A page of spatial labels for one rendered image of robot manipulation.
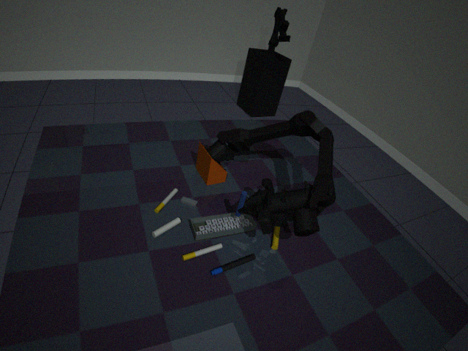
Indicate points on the white stylus with yellow tip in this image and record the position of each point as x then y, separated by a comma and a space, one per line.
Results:
202, 251
164, 202

